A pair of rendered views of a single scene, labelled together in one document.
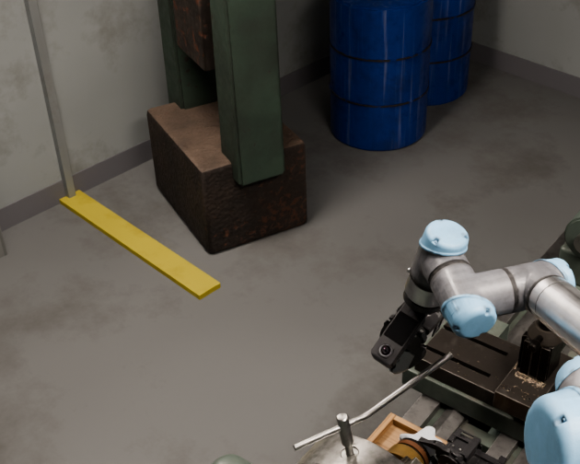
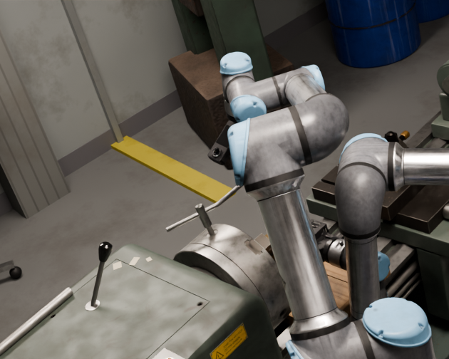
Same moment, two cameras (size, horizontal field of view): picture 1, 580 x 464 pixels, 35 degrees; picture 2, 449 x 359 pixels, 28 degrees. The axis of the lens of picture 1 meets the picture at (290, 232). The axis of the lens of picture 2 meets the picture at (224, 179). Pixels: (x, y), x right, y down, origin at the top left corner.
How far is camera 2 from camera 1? 93 cm
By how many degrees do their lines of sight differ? 13
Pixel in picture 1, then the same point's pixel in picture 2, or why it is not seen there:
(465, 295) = (240, 96)
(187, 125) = (198, 66)
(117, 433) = not seen: hidden behind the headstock
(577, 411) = (241, 128)
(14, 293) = (75, 219)
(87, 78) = (117, 42)
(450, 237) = (235, 62)
